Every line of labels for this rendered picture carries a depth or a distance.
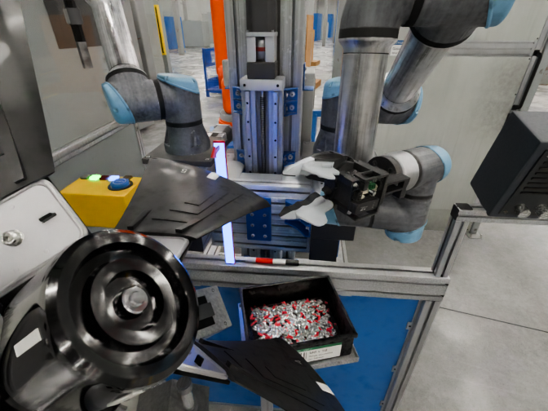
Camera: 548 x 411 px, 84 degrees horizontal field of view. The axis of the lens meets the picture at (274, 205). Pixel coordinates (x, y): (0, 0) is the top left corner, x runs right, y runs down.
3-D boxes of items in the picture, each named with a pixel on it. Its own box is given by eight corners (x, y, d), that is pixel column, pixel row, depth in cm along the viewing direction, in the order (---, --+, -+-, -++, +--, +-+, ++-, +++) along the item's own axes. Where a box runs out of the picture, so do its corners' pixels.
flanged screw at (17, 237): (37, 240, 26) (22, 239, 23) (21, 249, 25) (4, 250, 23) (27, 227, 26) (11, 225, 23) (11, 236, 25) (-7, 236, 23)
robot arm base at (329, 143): (312, 144, 105) (314, 116, 100) (356, 146, 104) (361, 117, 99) (312, 161, 92) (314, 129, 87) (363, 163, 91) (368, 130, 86)
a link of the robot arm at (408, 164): (389, 145, 57) (378, 183, 61) (373, 148, 55) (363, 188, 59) (425, 159, 51) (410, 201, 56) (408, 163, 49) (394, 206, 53)
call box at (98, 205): (71, 231, 73) (55, 192, 68) (95, 209, 82) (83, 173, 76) (134, 234, 72) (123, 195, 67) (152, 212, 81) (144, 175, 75)
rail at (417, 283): (109, 279, 85) (101, 258, 81) (117, 269, 89) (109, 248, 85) (441, 302, 79) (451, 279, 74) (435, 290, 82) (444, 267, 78)
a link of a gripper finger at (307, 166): (310, 166, 38) (356, 173, 44) (285, 151, 43) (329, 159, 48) (302, 188, 40) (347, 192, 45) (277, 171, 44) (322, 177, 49)
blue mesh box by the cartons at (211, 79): (205, 97, 681) (200, 47, 630) (230, 87, 784) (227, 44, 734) (241, 99, 657) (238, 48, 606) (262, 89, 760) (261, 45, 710)
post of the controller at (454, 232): (435, 276, 75) (460, 209, 65) (430, 268, 78) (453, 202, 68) (447, 277, 75) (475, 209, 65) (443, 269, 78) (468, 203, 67)
